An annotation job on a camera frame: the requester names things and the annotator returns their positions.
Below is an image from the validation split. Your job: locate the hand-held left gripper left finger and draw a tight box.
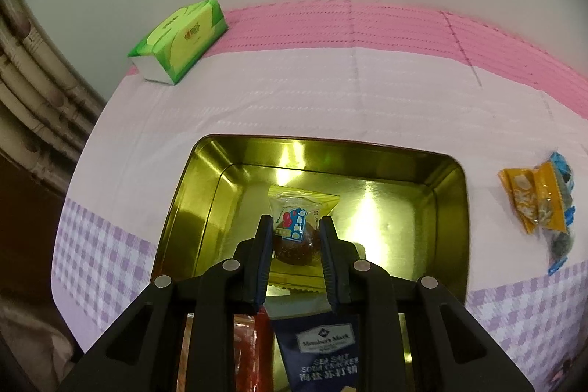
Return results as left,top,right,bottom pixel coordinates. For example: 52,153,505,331
57,214,274,392

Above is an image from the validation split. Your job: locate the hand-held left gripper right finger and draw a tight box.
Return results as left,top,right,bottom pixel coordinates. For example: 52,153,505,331
318,216,536,392

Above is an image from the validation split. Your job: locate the yellow packet with brown ball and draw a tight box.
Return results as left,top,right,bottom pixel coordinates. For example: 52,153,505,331
267,184,341,296

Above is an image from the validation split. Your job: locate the gold and maroon tin box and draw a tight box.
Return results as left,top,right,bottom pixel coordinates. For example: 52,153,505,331
151,135,470,392

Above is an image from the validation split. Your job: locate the navy cracker packet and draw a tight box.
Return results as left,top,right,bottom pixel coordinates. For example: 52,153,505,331
271,312,363,392

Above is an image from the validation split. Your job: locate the red snack packet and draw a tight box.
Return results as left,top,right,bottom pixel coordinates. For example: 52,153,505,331
233,312,275,392

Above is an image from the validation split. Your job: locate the orange snack packet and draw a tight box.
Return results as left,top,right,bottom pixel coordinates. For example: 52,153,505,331
498,166,552,234
528,161,570,233

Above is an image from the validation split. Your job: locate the dark green red label packet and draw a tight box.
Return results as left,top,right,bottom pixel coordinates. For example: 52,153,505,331
549,230,577,264

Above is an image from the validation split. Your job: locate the pink and purple checked tablecloth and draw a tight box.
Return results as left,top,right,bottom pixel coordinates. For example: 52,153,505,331
53,1,588,392

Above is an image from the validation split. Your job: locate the small blue white candy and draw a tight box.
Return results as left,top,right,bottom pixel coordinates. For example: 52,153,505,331
548,256,574,277

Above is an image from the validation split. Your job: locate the green tissue pack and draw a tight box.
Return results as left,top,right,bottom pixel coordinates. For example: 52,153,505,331
127,0,228,86

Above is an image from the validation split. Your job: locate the beige cloth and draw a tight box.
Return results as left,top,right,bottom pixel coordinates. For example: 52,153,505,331
0,288,76,374

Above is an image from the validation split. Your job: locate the beige patterned curtain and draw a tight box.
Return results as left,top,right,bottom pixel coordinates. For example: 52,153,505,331
0,0,106,197

